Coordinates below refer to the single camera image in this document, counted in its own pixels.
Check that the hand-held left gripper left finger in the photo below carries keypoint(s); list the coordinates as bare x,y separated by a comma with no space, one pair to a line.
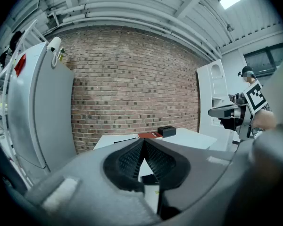
89,173

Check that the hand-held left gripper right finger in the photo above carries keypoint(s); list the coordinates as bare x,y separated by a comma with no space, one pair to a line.
202,173

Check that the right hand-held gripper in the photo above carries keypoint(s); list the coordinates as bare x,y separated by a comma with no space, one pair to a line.
254,98

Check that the white arched cabinet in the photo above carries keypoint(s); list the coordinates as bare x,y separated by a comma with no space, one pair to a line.
212,102

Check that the black square box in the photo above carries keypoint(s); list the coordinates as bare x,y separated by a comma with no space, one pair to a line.
167,131

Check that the red book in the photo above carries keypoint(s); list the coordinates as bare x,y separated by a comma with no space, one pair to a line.
149,135

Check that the dark window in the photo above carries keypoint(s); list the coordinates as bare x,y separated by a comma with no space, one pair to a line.
261,60

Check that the tall grey refrigerator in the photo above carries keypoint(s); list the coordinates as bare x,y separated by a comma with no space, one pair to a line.
42,107

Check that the white metal shelf rack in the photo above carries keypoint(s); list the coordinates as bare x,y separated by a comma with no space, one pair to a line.
4,83

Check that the small yellow bottle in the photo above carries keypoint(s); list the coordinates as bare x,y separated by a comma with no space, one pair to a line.
61,53

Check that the red fridge magnet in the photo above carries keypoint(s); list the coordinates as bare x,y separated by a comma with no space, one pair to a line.
20,65

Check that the white cylindrical device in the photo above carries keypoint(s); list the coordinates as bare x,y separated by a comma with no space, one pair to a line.
54,43

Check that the black hanging garment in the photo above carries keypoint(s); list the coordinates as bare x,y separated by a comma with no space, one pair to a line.
16,41
3,58

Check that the white ceiling pipe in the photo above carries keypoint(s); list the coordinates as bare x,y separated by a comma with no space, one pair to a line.
73,18
70,8

